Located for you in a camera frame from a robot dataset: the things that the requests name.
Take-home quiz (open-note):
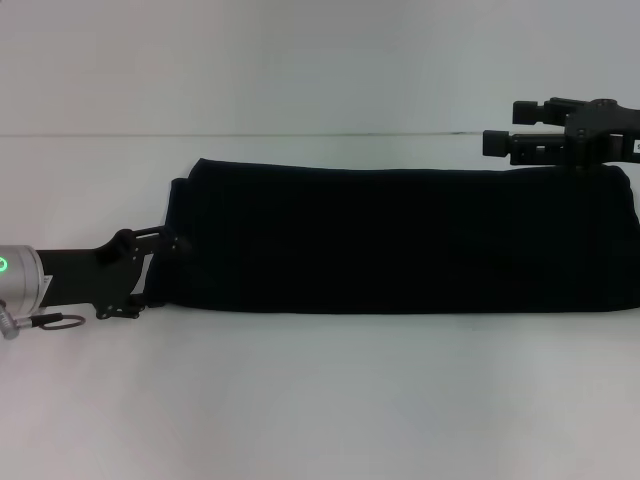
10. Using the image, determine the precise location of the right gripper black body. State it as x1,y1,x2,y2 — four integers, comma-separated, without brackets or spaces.
560,97,640,175

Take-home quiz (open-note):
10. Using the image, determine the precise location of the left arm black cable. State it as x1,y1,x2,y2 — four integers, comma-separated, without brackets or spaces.
0,299,87,342

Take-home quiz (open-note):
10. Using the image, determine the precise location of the black shirt with FREE print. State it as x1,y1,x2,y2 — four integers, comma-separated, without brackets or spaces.
143,157,640,316

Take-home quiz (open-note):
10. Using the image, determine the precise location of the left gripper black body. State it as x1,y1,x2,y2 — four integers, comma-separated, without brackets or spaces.
37,227,154,320

